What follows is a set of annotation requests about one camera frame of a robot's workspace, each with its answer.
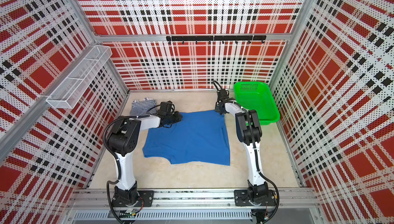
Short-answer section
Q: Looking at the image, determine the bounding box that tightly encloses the green plastic basket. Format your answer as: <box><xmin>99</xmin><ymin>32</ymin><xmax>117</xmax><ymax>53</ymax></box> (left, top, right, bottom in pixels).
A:
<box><xmin>234</xmin><ymin>82</ymin><xmax>280</xmax><ymax>125</ymax></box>

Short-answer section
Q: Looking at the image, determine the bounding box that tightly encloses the blue white striped tank top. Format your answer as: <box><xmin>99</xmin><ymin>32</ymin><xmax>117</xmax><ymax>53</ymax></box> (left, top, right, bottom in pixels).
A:
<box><xmin>129</xmin><ymin>97</ymin><xmax>157</xmax><ymax>116</ymax></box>

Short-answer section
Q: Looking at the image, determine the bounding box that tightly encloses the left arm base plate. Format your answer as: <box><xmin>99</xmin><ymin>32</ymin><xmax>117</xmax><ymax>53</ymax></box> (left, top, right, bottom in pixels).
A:
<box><xmin>110</xmin><ymin>189</ymin><xmax>154</xmax><ymax>208</ymax></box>

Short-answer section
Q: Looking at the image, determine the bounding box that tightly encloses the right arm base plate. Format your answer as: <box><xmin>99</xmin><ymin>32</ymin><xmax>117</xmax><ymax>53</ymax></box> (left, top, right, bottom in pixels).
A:
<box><xmin>234</xmin><ymin>189</ymin><xmax>277</xmax><ymax>207</ymax></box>

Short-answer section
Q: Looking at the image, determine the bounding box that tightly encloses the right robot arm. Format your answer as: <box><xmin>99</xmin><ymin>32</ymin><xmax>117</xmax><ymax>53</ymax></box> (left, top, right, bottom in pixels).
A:
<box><xmin>214</xmin><ymin>87</ymin><xmax>268</xmax><ymax>198</ymax></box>

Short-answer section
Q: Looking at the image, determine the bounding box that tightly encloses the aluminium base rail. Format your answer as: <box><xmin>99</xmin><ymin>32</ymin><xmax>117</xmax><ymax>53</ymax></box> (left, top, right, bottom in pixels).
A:
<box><xmin>66</xmin><ymin>188</ymin><xmax>321</xmax><ymax>222</ymax></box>

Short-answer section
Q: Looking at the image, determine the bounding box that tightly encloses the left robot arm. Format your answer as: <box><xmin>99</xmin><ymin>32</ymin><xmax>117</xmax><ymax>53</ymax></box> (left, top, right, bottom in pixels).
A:
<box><xmin>103</xmin><ymin>101</ymin><xmax>182</xmax><ymax>200</ymax></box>

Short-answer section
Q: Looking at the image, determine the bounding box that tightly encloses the white wire mesh shelf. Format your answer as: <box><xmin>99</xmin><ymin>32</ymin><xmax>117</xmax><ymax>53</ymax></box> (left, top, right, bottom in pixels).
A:
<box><xmin>46</xmin><ymin>45</ymin><xmax>112</xmax><ymax>109</ymax></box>

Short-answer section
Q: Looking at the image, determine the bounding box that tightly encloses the black hook rail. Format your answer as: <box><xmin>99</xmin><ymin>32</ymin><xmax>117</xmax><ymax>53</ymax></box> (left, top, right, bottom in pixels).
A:
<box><xmin>166</xmin><ymin>35</ymin><xmax>267</xmax><ymax>43</ymax></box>

